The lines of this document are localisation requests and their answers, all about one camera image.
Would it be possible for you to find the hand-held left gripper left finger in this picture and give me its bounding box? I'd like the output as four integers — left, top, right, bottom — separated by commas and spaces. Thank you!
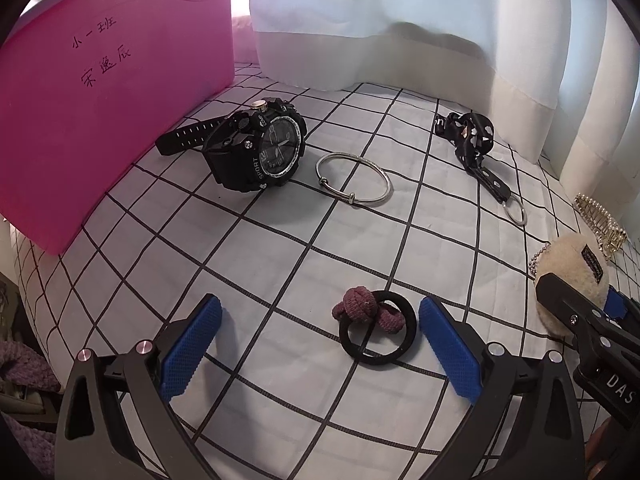
54, 294, 223, 480

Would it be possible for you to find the beige plush ball keychain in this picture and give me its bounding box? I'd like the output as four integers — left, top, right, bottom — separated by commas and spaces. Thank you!
527, 232, 611, 341

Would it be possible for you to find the white checked tablecloth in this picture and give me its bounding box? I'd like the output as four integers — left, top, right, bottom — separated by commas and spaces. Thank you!
10, 62, 640, 480

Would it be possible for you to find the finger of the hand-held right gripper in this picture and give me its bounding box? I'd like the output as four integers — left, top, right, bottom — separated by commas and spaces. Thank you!
535, 272, 618, 361
602, 284, 640, 346

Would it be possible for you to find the black dotted ribbon keychain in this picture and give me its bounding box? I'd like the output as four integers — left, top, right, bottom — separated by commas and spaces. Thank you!
432, 110, 530, 226

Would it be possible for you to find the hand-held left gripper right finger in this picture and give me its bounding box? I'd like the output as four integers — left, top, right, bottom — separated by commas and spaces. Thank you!
417, 295, 586, 480

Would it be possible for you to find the person's right hand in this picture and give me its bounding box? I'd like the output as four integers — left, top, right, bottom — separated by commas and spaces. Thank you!
585, 417, 623, 476

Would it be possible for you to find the white pleated curtain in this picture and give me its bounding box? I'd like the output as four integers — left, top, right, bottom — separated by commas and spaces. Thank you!
480, 0, 640, 201

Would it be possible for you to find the pink plastic basin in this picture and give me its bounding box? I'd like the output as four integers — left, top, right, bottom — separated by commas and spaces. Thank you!
0, 0, 256, 256

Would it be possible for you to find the black sport watch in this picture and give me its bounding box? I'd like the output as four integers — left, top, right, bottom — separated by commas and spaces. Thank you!
155, 99, 307, 193

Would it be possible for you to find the black hair tie purple knot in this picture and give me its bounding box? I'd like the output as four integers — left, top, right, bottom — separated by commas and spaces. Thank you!
331, 286, 418, 365

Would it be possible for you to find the thin silver adjustable bangle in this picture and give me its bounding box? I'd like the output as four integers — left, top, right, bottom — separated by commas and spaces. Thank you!
316, 152, 391, 207

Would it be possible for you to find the white sheer curtain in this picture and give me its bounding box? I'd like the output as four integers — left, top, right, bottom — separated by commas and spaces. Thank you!
247, 0, 501, 111

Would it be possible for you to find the pearl hair claw clip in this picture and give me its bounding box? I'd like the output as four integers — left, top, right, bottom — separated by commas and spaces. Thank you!
574, 192, 628, 261

